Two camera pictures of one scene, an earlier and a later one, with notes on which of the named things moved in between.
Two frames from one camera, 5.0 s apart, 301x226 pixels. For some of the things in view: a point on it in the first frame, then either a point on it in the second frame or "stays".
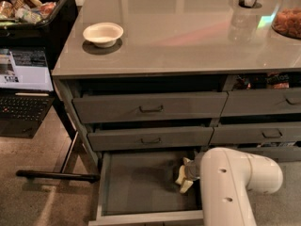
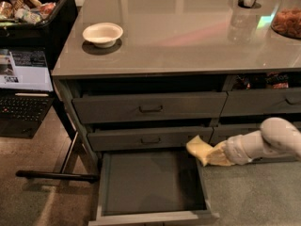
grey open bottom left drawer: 139,188 stays
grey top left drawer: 112,106 stays
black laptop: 26,90 stays
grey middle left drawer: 132,137 stays
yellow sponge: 182,175 → 198,148
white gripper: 190,169 → 233,150
